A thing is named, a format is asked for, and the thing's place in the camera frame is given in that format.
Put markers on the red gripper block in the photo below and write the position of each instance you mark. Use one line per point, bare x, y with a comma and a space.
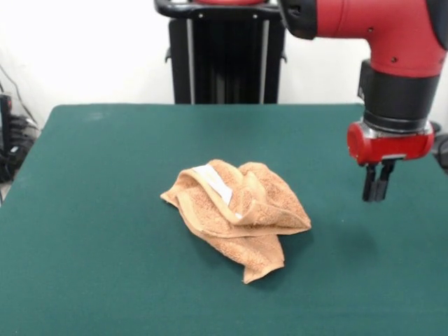
388, 147

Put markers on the tan terry towel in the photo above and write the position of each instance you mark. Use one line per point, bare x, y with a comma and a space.
245, 224

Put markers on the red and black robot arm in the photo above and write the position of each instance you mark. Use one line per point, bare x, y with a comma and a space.
395, 52

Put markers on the black office chair base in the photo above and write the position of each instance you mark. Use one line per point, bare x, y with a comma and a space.
441, 143

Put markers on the dark green table cloth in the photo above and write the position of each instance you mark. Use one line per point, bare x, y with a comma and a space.
105, 227

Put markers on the black electronics box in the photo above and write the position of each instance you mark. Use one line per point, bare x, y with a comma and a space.
6, 140

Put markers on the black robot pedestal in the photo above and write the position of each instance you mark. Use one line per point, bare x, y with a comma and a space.
224, 63

